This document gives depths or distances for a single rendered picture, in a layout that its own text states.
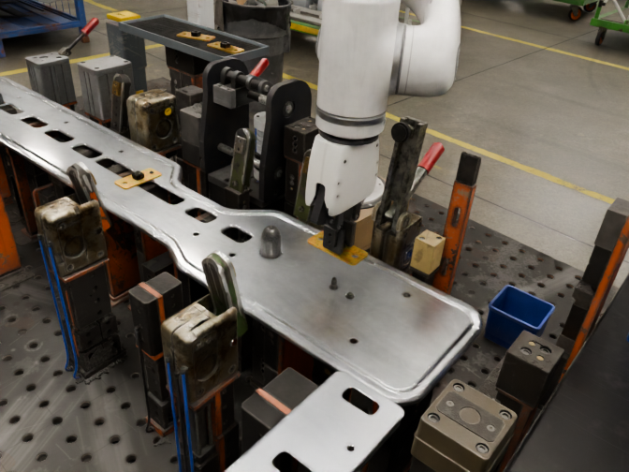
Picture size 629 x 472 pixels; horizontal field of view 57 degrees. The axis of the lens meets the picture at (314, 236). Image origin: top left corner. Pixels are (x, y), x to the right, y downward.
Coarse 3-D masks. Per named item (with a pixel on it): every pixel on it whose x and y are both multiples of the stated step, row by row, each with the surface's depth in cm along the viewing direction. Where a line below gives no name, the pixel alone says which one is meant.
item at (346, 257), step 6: (318, 234) 83; (312, 240) 82; (318, 240) 82; (318, 246) 81; (348, 246) 81; (354, 246) 81; (330, 252) 80; (348, 252) 80; (354, 252) 80; (360, 252) 80; (366, 252) 80; (342, 258) 79; (348, 258) 79; (354, 258) 79; (360, 258) 79; (354, 264) 78
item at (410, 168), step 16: (400, 128) 82; (416, 128) 83; (400, 144) 86; (416, 144) 84; (400, 160) 87; (416, 160) 86; (400, 176) 88; (384, 192) 89; (400, 192) 88; (384, 208) 90; (400, 208) 88
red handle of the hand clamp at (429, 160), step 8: (432, 144) 94; (440, 144) 94; (432, 152) 93; (440, 152) 93; (424, 160) 93; (432, 160) 93; (424, 168) 92; (416, 176) 92; (424, 176) 93; (416, 184) 92; (392, 208) 91; (392, 216) 90
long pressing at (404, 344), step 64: (0, 128) 124; (64, 128) 125; (128, 192) 104; (192, 192) 105; (192, 256) 89; (256, 256) 90; (320, 256) 91; (256, 320) 80; (320, 320) 79; (384, 320) 80; (448, 320) 80; (384, 384) 70
